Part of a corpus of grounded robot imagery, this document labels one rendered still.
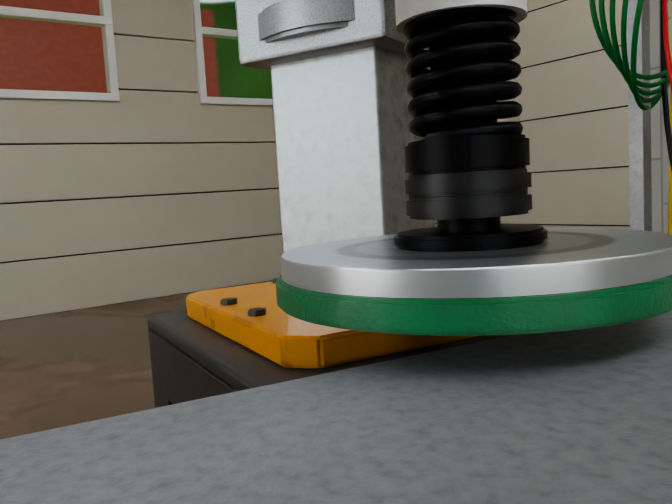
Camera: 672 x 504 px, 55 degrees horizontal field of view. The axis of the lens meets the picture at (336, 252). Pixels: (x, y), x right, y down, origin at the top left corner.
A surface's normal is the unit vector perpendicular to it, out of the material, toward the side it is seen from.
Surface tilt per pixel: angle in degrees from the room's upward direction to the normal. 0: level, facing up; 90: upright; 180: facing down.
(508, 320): 90
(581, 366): 0
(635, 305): 90
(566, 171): 90
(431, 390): 0
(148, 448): 0
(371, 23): 90
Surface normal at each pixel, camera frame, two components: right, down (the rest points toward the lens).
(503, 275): -0.05, 0.10
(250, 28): -0.52, 0.11
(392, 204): 0.85, 0.00
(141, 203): 0.58, 0.04
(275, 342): -0.87, 0.10
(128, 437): -0.06, -0.99
